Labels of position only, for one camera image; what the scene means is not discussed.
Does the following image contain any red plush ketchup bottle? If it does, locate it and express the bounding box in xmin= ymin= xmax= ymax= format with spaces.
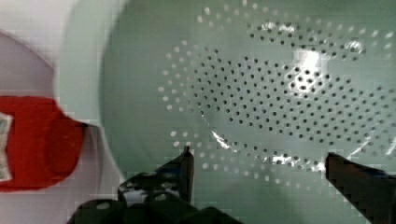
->
xmin=1 ymin=96 xmax=84 ymax=192

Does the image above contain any grey round plate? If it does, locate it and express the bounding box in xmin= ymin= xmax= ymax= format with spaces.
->
xmin=0 ymin=33 xmax=120 ymax=224

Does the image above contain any green plastic strainer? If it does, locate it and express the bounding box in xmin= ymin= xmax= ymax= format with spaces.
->
xmin=55 ymin=0 xmax=395 ymax=224

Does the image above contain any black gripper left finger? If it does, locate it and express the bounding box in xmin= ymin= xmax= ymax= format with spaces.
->
xmin=66 ymin=146 xmax=243 ymax=224

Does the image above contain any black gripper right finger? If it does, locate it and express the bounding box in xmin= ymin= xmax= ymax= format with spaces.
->
xmin=325 ymin=152 xmax=396 ymax=224

